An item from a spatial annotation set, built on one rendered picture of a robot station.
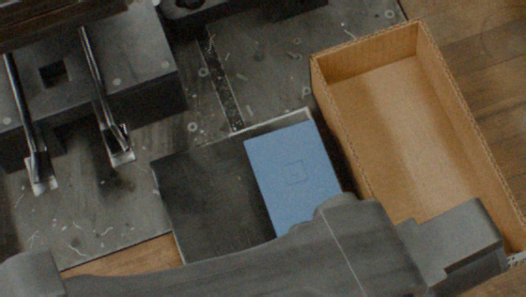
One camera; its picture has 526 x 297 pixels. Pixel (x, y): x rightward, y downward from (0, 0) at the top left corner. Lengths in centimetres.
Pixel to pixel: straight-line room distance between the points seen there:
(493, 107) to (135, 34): 37
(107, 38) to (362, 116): 27
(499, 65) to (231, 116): 28
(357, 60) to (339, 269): 45
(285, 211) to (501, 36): 32
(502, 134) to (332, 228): 45
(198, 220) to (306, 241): 39
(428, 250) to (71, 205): 46
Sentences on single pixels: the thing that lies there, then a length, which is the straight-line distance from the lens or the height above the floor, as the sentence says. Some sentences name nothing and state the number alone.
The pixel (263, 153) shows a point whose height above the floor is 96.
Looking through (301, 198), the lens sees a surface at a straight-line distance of 98.
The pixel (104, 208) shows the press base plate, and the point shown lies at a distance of 107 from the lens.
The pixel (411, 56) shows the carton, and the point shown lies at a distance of 111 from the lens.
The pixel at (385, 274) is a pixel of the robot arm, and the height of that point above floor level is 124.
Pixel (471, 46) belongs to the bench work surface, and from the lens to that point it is 113.
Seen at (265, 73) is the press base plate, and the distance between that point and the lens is 111.
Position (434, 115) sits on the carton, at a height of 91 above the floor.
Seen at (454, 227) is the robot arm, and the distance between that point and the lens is 74.
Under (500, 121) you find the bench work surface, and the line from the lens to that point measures 109.
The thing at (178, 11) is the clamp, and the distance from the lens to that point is 107.
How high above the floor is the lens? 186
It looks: 64 degrees down
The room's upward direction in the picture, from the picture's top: 10 degrees counter-clockwise
